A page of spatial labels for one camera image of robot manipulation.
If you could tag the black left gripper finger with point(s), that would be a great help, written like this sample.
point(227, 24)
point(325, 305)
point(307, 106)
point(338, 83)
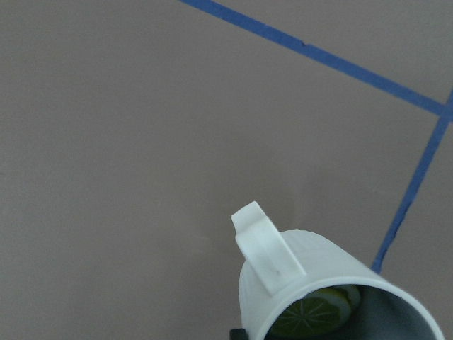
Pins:
point(237, 334)

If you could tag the white mug with HOME text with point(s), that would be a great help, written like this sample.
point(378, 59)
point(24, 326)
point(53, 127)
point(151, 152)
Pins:
point(283, 267)

